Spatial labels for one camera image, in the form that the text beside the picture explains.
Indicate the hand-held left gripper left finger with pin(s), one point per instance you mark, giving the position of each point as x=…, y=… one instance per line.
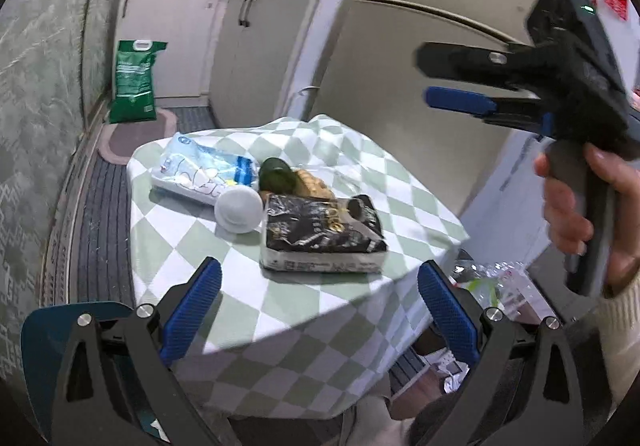
x=195, y=306

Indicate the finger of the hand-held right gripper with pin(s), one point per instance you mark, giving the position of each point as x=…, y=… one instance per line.
x=460, y=61
x=455, y=99

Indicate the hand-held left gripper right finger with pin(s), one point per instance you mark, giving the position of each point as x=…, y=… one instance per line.
x=445, y=306

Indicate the blue white tissue packet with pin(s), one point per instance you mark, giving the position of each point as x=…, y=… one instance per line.
x=200, y=171

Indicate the black printed packet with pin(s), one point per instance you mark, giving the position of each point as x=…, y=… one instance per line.
x=320, y=231

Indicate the dark teal bin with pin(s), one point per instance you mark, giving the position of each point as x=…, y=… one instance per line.
x=45, y=331

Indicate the dark green avocado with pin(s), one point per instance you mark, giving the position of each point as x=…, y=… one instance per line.
x=275, y=174

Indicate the tan bumpy scrap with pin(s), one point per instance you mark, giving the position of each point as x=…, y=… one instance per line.
x=312, y=183

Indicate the person's right forearm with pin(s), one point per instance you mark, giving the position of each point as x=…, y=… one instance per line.
x=622, y=326

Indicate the person's right hand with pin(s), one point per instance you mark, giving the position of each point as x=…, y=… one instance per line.
x=565, y=216

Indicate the beige refrigerator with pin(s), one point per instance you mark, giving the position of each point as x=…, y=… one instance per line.
x=400, y=66

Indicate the clear plastic bag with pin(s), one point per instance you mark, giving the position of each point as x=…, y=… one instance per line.
x=505, y=286

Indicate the green white checkered tablecloth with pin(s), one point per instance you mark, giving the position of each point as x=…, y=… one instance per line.
x=310, y=306

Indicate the oval grey floor mat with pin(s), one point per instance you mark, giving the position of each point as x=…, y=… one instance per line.
x=120, y=141

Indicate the green rice bag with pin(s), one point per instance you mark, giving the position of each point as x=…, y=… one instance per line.
x=132, y=86

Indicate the white kitchen cabinet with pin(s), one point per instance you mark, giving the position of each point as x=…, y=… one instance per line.
x=170, y=36

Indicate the frosted patterned glass door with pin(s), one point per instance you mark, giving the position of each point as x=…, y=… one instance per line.
x=45, y=76

